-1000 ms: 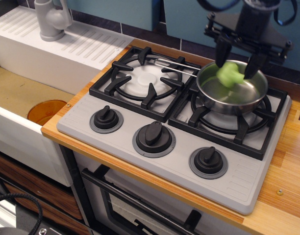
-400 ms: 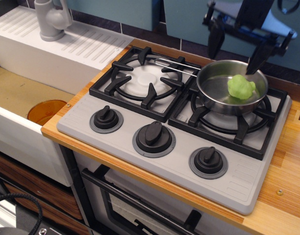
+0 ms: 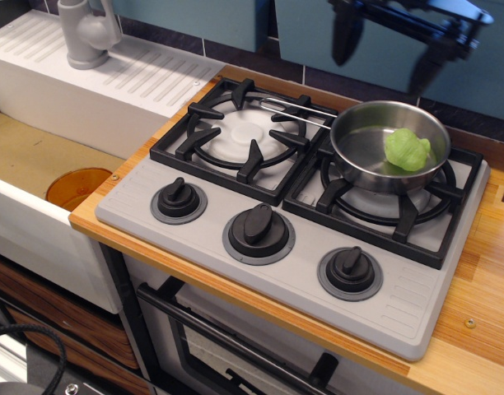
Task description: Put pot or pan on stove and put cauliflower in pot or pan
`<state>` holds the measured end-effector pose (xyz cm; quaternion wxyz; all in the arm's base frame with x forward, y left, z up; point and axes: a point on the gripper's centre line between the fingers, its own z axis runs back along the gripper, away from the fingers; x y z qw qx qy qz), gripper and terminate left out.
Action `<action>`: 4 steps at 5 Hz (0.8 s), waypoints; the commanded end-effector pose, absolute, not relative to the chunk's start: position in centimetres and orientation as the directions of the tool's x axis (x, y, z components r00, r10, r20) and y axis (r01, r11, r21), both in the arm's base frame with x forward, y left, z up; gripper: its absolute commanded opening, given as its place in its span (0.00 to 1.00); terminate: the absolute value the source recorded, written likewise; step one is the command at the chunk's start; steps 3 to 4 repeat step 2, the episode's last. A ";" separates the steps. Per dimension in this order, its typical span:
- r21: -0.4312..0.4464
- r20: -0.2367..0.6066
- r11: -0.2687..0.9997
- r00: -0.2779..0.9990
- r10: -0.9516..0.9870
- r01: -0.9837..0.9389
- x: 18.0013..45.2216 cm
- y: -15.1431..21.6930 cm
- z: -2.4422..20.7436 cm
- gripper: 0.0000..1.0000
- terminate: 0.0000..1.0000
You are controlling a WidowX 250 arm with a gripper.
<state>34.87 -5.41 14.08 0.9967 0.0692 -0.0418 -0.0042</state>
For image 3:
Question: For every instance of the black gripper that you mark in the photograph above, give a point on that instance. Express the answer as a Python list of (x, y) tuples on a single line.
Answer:
[(455, 24)]

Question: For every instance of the stainless steel pot with handle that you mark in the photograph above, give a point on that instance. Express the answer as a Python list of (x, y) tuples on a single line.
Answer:
[(360, 135)]

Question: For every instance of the green toy cauliflower floret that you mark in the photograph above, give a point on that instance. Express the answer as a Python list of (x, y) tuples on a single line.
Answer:
[(404, 149)]

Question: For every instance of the black middle stove knob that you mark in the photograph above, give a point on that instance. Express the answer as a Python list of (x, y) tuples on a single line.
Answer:
[(259, 236)]

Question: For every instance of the black stove knob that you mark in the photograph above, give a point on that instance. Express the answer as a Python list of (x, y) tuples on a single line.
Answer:
[(350, 274), (178, 203), (259, 236)]

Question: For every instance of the black right stove knob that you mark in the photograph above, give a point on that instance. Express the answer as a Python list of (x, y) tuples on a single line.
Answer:
[(350, 274)]

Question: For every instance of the grey toy stove top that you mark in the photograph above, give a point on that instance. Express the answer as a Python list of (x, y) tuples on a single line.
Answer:
[(400, 318)]

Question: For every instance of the black left stove knob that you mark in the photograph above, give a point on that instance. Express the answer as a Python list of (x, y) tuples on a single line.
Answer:
[(178, 203)]

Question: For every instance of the black left burner grate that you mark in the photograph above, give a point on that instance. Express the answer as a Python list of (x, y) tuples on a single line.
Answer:
[(246, 139)]

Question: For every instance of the black burner grate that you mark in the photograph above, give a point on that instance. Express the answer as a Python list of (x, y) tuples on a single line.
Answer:
[(428, 226), (246, 139)]

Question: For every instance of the black right burner grate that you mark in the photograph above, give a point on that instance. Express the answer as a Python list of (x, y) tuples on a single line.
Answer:
[(428, 226)]

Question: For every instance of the grey toy faucet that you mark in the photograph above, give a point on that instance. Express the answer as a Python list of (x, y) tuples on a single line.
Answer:
[(88, 37)]

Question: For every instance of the white toy sink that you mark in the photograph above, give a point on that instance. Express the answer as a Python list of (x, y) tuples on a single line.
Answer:
[(54, 119)]

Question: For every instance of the orange plastic plate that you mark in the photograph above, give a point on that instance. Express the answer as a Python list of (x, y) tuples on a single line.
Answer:
[(71, 189)]

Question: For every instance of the wooden drawer fronts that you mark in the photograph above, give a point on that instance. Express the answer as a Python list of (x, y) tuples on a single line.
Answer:
[(95, 340)]

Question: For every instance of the oven door with black handle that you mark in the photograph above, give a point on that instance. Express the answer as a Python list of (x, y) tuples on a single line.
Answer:
[(215, 347)]

